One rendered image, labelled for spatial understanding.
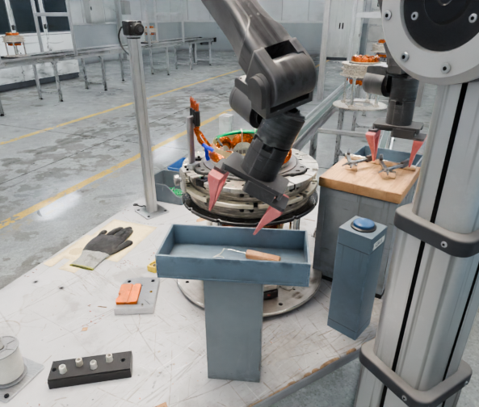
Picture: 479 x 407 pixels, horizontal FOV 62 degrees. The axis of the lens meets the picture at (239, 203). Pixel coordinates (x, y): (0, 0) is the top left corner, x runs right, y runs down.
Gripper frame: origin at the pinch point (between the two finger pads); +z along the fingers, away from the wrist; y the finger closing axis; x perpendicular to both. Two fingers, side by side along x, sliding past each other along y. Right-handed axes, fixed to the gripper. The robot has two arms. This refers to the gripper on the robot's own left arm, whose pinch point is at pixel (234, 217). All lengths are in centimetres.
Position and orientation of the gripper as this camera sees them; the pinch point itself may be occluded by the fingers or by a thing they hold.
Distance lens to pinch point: 65.8
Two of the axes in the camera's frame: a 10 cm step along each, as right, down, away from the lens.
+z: -4.0, 7.9, 4.6
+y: -8.8, -4.7, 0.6
